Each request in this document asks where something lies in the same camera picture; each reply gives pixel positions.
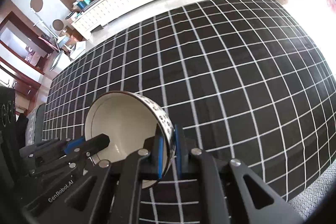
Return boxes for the black white grid tablecloth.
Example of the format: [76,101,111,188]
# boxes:
[41,0,336,224]

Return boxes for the small patterned ceramic bowl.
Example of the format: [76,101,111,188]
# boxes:
[84,91,176,176]

